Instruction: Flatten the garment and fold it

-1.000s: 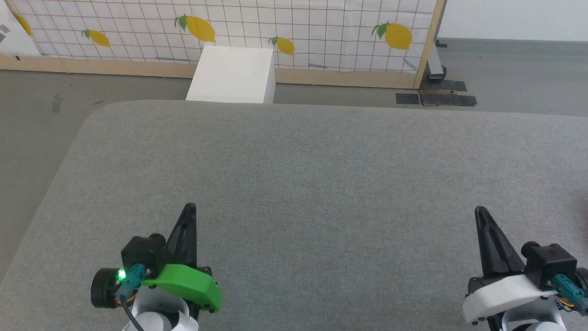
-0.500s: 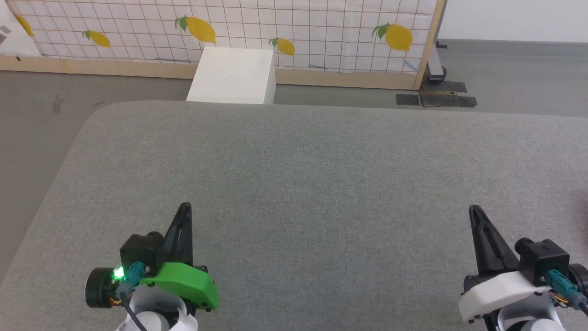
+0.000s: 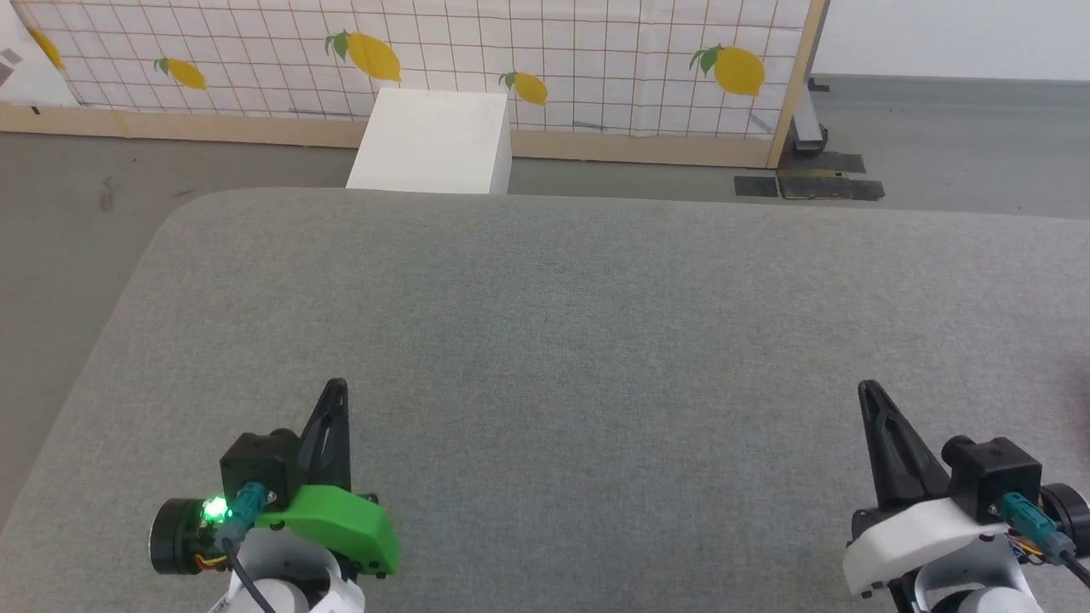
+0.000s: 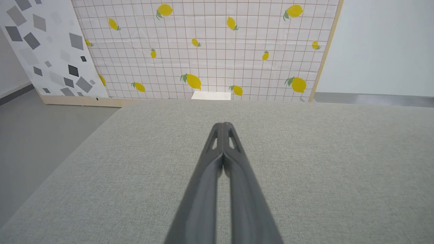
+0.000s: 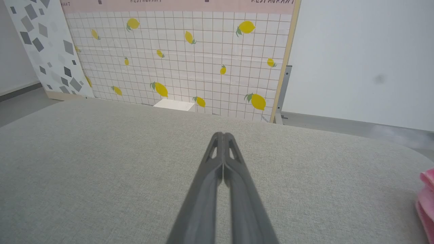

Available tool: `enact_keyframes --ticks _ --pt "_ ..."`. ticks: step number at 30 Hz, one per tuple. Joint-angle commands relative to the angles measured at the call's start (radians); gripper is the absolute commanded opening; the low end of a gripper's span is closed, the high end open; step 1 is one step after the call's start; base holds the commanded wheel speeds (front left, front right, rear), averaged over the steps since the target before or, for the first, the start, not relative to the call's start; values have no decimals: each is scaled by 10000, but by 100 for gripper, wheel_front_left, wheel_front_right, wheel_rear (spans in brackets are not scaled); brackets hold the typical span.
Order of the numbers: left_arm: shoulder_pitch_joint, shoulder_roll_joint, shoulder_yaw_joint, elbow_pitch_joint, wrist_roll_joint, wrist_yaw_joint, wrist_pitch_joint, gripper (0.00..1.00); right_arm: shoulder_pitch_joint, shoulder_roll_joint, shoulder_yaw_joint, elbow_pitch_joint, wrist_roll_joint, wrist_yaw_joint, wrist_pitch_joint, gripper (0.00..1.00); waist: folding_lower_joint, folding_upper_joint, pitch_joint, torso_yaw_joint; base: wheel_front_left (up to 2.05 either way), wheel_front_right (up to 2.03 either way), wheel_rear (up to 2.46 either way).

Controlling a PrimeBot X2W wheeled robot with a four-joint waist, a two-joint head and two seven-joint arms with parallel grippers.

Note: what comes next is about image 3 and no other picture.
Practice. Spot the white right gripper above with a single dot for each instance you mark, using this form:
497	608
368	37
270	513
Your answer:
911	536

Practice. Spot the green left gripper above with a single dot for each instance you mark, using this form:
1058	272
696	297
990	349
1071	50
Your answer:
341	524

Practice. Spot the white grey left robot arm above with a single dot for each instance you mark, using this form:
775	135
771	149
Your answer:
281	553

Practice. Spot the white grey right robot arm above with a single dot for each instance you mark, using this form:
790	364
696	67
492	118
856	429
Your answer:
979	566

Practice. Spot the small black floor tape patch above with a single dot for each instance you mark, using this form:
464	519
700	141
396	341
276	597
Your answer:
756	186

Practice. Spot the white box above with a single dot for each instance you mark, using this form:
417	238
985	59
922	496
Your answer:
434	136

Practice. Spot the grey metal stand foot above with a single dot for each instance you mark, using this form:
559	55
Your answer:
807	128

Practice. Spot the lemon print partition panel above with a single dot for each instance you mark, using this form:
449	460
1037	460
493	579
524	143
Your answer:
596	51

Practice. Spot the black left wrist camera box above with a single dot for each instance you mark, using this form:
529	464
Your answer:
260	464

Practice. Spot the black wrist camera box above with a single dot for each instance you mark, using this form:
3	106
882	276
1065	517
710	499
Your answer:
260	464
996	472

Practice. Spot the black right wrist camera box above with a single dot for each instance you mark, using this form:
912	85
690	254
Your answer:
996	472

